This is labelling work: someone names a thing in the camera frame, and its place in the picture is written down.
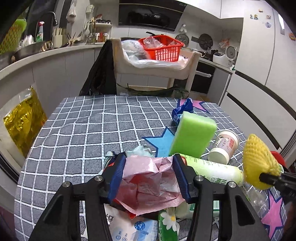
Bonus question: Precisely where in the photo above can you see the red plastic bag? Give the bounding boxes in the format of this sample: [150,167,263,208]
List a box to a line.
[115,155,185,216]

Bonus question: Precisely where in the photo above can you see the green sponge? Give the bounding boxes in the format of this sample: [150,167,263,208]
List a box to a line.
[169,111,217,158]

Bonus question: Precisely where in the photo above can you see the yellow foam fruit net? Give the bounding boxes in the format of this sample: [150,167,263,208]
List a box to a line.
[243,134,284,190]

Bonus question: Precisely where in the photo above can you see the green white lotion bottle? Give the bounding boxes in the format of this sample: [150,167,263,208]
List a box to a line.
[180,154,244,186]

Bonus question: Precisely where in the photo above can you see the white bandage box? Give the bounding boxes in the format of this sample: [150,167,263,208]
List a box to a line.
[104,204,158,241]

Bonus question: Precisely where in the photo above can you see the green hand cream tube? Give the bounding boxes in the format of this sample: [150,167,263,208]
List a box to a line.
[158,207,180,241]

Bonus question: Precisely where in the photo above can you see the clear plastic zip bag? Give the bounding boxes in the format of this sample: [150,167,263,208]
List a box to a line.
[241,183,269,219]

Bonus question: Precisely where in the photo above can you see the dark blue crumpled wrapper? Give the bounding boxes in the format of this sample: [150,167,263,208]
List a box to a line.
[105,145,155,163]

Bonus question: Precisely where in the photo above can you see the white paper cup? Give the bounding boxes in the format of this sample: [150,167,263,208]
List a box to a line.
[208,130,239,165]

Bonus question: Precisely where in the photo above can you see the white refrigerator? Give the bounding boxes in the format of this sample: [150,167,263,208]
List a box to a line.
[221,1,295,152]

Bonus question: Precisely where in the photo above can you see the built-in black oven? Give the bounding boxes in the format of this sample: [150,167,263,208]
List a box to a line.
[191,62,215,94]

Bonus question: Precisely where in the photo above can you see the black jacket on cart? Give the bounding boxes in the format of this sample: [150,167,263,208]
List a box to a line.
[79,40,117,96]

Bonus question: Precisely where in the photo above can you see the gold foil bag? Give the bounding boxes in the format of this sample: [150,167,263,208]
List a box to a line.
[1,86,47,161]

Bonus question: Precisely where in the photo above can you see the white rice cooker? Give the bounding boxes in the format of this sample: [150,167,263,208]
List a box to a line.
[213,46,238,69]

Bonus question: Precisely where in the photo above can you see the red plastic basket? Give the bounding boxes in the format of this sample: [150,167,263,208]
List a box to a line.
[138,35,184,62]

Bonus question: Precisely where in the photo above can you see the black range hood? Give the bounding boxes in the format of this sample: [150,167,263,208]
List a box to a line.
[118,0,187,31]

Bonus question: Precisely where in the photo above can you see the spray cleaner bottle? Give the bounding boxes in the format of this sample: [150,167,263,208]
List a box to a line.
[36,21,45,43]

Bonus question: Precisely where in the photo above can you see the yellow green colander basket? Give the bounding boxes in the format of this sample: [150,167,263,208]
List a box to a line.
[0,19,27,55]

